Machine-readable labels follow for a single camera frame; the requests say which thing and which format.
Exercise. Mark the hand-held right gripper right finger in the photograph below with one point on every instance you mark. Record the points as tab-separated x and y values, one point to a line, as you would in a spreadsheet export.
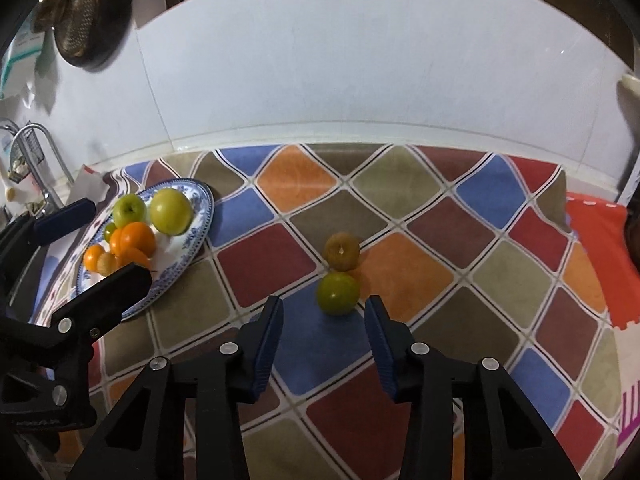
382	355

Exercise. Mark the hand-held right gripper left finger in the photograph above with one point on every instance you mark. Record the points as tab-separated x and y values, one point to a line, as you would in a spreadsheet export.
265	350

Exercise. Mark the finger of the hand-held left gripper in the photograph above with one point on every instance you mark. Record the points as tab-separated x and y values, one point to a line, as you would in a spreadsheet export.
65	220
115	287

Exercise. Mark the small brownish round fruit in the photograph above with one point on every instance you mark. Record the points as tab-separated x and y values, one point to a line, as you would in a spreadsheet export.
106	262

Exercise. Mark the large orange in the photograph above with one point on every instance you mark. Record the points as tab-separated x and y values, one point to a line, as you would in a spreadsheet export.
135	259

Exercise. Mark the small orange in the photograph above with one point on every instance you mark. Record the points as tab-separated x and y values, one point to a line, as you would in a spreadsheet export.
93	256
114	243

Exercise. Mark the small green round fruit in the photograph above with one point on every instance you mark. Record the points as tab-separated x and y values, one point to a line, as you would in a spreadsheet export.
110	231

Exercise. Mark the medium orange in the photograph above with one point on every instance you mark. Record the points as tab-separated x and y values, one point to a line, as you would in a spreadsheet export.
137	237

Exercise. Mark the blue patterned white plate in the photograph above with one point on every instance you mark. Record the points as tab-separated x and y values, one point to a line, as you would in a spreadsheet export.
172	250

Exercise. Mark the green persimmon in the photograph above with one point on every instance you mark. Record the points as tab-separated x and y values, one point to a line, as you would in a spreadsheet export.
338	292

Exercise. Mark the brownish yellow persimmon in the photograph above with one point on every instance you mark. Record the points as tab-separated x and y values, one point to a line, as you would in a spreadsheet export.
341	250

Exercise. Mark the chrome pull-down faucet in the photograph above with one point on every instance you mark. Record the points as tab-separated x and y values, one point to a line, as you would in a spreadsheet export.
50	200

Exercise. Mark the white folded sheet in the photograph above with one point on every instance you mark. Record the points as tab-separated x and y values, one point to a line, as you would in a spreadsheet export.
90	185

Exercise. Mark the small green apple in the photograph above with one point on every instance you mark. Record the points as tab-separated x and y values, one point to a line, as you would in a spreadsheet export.
129	210

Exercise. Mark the chrome gooseneck faucet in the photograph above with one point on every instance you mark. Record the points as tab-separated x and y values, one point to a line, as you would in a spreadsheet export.
55	152

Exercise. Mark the yellow-green apple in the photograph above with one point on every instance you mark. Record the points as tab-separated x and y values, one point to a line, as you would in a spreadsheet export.
171	210

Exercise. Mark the colourful checkered tablecloth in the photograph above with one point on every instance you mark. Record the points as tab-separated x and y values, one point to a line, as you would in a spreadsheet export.
425	200

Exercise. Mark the white and green box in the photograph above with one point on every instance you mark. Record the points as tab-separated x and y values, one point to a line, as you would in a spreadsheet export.
20	55

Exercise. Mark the golden mesh strainer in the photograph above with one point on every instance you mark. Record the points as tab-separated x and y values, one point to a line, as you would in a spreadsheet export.
80	20

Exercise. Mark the orange foam mat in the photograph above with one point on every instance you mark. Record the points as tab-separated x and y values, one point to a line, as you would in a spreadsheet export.
595	240

